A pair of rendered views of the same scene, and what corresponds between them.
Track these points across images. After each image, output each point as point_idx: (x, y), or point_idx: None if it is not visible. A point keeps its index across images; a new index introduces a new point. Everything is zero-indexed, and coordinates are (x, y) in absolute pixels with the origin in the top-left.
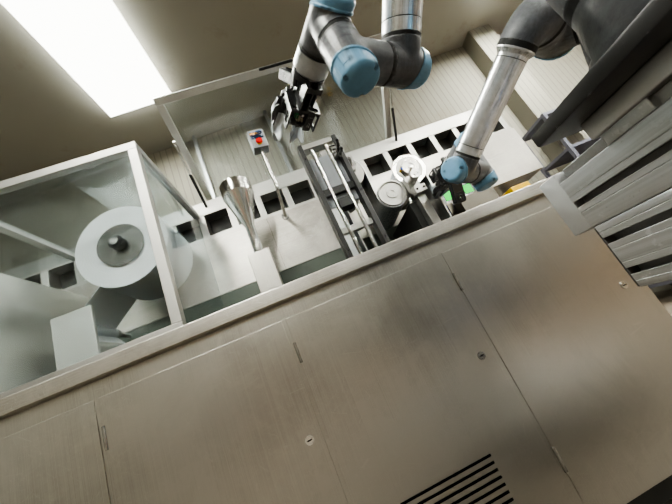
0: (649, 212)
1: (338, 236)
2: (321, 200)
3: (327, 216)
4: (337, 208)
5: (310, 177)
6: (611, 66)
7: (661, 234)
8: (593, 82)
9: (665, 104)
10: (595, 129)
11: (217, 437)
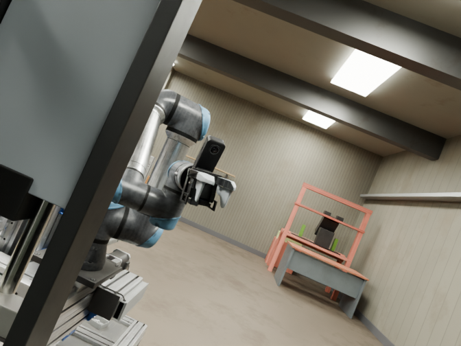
0: (64, 321)
1: (49, 336)
2: (116, 185)
3: (79, 244)
4: (50, 215)
5: (161, 79)
6: (109, 278)
7: (60, 330)
8: (107, 279)
9: (88, 287)
10: (82, 285)
11: None
